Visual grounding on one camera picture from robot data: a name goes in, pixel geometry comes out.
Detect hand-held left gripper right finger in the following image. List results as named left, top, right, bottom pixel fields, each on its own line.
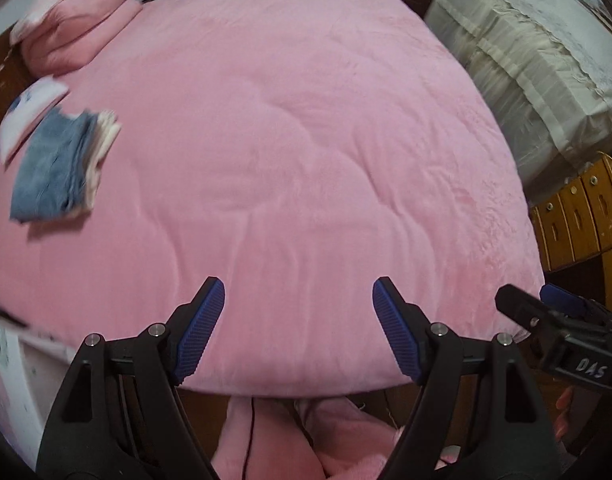
left=373, top=276, right=562, bottom=480

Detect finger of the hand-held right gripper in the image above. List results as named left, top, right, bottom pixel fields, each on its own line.
left=494, top=284, right=567, bottom=357
left=540, top=283, right=612, bottom=334

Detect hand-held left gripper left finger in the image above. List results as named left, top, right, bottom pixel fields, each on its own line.
left=36, top=276, right=226, bottom=480

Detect blue denim jacket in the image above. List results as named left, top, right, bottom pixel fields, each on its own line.
left=10, top=110, right=99, bottom=223

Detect folded white clothes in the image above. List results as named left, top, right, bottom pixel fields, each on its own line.
left=68, top=110, right=122, bottom=211

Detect person's right hand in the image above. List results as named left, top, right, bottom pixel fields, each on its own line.
left=556, top=387, right=576, bottom=441

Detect wooden drawer cabinet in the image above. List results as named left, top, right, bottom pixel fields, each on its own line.
left=530, top=152, right=612, bottom=273

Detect person's pink pants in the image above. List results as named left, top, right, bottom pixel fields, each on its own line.
left=211, top=395, right=407, bottom=480

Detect pink bed blanket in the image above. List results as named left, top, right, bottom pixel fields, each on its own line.
left=0, top=0, right=545, bottom=396

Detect patterned paper bag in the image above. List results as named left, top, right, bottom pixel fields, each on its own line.
left=0, top=300, right=77, bottom=466

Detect small white printed pillow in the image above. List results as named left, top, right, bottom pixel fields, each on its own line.
left=0, top=76, right=69, bottom=163

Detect folded pink quilt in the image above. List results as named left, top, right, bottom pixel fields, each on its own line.
left=20, top=0, right=142, bottom=76

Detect wooden headboard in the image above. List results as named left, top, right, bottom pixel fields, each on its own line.
left=0, top=25, right=37, bottom=161

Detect pink lace-trimmed pillow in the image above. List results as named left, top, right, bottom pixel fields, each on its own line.
left=8, top=0, right=119, bottom=43

